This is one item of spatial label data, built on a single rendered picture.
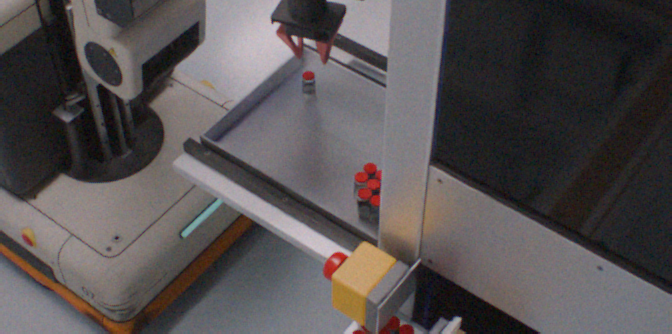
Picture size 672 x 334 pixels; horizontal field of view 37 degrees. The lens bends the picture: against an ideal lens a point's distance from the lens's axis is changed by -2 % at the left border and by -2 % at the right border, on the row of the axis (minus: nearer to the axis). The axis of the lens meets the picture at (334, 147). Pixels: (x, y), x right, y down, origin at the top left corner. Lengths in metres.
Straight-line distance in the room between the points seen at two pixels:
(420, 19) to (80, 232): 1.43
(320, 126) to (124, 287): 0.78
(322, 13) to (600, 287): 0.63
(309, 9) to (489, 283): 0.51
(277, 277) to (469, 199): 1.42
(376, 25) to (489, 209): 0.74
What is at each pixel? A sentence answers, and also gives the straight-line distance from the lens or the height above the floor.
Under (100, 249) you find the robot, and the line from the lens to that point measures 2.28.
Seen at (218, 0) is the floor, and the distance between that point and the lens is 3.28.
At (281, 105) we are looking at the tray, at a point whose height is 0.88.
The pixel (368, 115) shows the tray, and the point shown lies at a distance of 1.65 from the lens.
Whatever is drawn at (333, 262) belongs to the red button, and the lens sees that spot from 1.30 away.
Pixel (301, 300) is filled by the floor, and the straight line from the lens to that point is 2.49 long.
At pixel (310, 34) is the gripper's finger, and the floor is 1.06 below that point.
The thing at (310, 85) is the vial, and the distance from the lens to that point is 1.66.
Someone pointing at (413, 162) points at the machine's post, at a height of 1.19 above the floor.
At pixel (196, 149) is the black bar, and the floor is 0.90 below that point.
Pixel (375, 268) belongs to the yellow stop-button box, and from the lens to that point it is 1.27.
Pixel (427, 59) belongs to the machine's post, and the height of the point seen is 1.36.
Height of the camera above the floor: 2.06
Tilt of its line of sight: 48 degrees down
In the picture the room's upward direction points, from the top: straight up
